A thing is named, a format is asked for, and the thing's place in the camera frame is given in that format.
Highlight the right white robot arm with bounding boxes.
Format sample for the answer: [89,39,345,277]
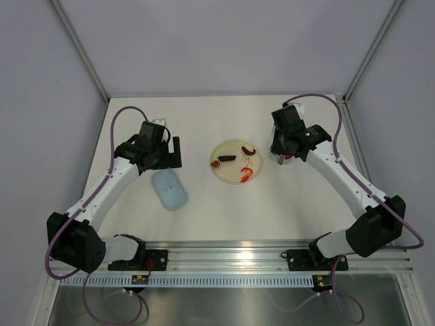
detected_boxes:
[270,103,406,270]

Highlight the metal food tongs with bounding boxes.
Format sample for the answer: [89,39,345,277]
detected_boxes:
[270,134,292,165]

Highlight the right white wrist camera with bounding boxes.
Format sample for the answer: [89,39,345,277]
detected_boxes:
[293,103,305,120]

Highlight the blue lunch box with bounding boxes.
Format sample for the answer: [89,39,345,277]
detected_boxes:
[269,152,294,166]

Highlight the small round red food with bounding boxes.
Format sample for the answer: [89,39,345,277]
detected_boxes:
[210,160,221,169]

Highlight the blue lunch box lid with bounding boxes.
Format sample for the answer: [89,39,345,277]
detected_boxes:
[151,169,189,211]

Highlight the aluminium mounting rail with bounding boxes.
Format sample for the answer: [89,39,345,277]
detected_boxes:
[47,239,414,276]

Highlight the dark brown curved sausage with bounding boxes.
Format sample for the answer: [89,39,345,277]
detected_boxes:
[241,146,256,156]

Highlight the white slotted cable duct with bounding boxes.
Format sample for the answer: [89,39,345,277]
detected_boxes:
[60,273,314,288]

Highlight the black sea cucumber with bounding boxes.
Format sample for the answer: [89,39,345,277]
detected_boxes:
[217,155,237,162]

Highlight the round cream plate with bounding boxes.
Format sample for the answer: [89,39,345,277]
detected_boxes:
[209,139,262,185]

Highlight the red shrimp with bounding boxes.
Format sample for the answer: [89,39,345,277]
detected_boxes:
[240,167,255,183]

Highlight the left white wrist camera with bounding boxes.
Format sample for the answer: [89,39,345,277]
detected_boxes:
[152,119,167,126]

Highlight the aluminium frame post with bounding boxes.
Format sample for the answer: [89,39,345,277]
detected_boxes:
[48,0,110,105]
[342,0,406,105]

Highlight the right aluminium frame post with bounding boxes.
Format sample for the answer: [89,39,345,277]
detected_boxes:
[342,0,406,105]

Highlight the left aluminium frame post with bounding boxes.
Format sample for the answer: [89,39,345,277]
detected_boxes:
[48,0,110,105]

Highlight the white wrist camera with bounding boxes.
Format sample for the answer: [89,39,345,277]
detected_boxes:
[293,103,305,120]
[152,119,167,126]

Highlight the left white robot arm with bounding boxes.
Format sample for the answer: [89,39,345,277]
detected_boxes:
[45,121,182,273]

